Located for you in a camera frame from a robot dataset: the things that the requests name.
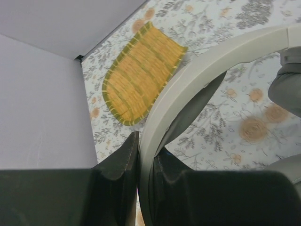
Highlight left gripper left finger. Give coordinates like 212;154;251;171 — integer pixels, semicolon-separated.
0;132;139;226

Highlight floral table mat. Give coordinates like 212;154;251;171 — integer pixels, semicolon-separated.
79;0;301;179

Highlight yellow woven bamboo tray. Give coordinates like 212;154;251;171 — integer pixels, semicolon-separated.
102;21;187;126

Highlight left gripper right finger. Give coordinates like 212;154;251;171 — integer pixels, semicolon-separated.
151;149;301;226

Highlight white grey gaming headphones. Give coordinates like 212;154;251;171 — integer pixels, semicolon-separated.
138;23;301;226

